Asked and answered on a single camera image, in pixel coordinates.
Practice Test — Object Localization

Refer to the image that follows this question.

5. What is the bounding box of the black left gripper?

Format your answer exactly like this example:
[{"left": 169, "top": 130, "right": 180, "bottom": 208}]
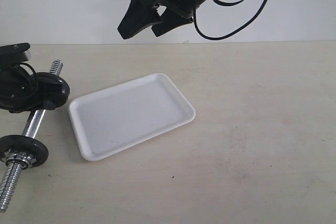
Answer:
[{"left": 1, "top": 63, "right": 67, "bottom": 113}]

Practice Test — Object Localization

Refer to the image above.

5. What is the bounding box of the black weight plate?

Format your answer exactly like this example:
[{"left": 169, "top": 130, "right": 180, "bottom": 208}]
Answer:
[
  {"left": 37, "top": 72, "right": 70, "bottom": 97},
  {"left": 38, "top": 72, "right": 70, "bottom": 110},
  {"left": 1, "top": 135, "right": 49, "bottom": 167}
]

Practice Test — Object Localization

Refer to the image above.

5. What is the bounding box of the chrome star collar nut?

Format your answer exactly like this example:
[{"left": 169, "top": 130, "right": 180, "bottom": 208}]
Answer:
[{"left": 1, "top": 150, "right": 36, "bottom": 170}]

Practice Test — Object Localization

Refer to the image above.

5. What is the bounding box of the chrome threaded dumbbell bar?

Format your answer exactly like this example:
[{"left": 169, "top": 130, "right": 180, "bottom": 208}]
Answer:
[{"left": 1, "top": 60, "right": 63, "bottom": 212}]

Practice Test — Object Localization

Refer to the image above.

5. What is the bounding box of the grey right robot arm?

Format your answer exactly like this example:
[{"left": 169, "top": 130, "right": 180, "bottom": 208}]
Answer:
[{"left": 118, "top": 0, "right": 206, "bottom": 39}]

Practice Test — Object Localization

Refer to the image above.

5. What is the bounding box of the white rectangular plastic tray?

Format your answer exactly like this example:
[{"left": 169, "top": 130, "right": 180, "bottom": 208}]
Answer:
[{"left": 68, "top": 73, "right": 196, "bottom": 162}]

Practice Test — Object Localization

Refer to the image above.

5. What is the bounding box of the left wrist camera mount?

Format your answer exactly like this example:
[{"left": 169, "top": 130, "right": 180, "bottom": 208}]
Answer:
[{"left": 1, "top": 42, "right": 31, "bottom": 70}]

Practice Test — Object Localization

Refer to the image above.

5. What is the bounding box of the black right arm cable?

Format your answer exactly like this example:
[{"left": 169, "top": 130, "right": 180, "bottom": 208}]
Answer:
[{"left": 193, "top": 0, "right": 283, "bottom": 40}]

